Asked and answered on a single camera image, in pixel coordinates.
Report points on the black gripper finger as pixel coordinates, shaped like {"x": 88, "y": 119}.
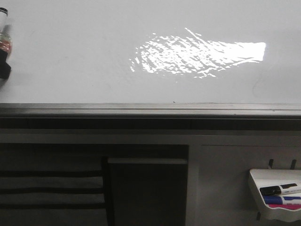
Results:
{"x": 5, "y": 68}

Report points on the white whiteboard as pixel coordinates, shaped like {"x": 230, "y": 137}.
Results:
{"x": 154, "y": 51}

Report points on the grey striped fabric organizer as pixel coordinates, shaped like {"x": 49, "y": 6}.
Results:
{"x": 51, "y": 185}

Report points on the dark panel with white top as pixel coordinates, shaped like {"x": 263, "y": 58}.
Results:
{"x": 149, "y": 192}

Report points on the white plastic marker tray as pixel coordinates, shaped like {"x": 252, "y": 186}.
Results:
{"x": 273, "y": 177}

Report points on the black left tray hook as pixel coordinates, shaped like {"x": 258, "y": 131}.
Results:
{"x": 270, "y": 164}

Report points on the black tray hook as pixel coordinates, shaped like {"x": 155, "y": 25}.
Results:
{"x": 270, "y": 164}
{"x": 293, "y": 163}

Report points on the blue capped marker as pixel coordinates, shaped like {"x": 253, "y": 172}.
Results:
{"x": 282, "y": 200}

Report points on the black capped marker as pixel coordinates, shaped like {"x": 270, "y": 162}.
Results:
{"x": 292, "y": 188}

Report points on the black right tray hook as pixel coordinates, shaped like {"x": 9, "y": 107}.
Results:
{"x": 293, "y": 163}

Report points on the pink marker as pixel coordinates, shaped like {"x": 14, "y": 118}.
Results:
{"x": 285, "y": 206}

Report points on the aluminium whiteboard tray rail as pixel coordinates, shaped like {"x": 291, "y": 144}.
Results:
{"x": 161, "y": 111}

